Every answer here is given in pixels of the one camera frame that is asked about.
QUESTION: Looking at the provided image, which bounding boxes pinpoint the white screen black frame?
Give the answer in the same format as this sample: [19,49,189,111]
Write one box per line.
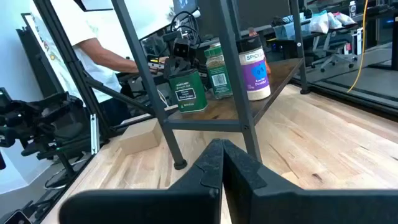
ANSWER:
[15,12,103,103]

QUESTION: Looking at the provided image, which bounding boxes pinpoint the black metal wood shelf unit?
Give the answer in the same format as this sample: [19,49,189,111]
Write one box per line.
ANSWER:
[110,0,312,171]

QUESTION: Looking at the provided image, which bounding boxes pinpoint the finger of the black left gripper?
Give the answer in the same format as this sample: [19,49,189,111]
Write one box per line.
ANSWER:
[163,57,180,79]
[179,58,195,75]

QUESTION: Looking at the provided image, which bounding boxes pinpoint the black table rig frame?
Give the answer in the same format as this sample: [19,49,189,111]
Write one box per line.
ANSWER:
[32,0,170,144]

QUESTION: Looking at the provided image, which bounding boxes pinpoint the grey office chair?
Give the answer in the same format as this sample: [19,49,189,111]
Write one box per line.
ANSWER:
[310,30,358,73]

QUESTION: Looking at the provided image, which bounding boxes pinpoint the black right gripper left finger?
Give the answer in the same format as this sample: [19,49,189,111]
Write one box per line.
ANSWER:
[58,139,224,224]

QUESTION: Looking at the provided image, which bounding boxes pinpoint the white bottle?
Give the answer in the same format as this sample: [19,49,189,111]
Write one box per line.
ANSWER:
[348,0,358,19]

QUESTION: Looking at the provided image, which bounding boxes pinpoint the dark background desk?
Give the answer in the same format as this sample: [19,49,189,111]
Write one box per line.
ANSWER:
[266,17,363,62]

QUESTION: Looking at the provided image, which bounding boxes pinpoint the green label glass spice jar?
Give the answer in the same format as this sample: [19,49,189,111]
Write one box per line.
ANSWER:
[204,42,234,100]

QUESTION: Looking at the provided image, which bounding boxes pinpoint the dark computer monitor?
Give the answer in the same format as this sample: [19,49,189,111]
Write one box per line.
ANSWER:
[172,0,200,15]

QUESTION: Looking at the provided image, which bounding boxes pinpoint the yellow cable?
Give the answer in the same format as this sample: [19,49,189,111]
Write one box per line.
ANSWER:
[346,0,369,93]

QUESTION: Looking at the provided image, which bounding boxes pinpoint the black robot equipment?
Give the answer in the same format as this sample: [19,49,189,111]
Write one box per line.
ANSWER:
[0,86,94,170]

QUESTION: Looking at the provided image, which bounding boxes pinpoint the green black pepper tin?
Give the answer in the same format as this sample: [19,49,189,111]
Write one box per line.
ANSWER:
[169,68,208,114]

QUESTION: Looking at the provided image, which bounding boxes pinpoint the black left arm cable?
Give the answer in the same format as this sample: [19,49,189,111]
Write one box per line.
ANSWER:
[169,11,201,35]

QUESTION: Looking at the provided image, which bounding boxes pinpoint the white plastic bag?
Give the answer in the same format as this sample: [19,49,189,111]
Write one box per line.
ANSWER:
[308,11,330,34]
[328,11,357,27]

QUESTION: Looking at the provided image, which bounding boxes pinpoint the silver aluminium plate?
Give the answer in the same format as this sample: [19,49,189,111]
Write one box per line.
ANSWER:
[90,113,101,156]

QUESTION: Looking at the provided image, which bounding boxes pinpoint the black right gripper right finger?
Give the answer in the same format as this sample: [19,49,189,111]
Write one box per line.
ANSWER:
[222,139,398,224]

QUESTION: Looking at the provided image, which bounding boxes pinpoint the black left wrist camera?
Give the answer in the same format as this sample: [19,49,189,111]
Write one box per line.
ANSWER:
[172,39,193,60]

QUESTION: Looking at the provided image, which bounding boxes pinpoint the purple label spice bottle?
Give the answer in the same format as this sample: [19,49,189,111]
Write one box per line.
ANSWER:
[238,34,272,101]

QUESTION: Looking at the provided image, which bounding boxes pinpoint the person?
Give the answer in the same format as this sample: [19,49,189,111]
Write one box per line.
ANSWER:
[29,0,170,125]

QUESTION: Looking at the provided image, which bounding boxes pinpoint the tan cardboard box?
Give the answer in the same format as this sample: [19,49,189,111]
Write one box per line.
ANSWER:
[119,119,164,156]

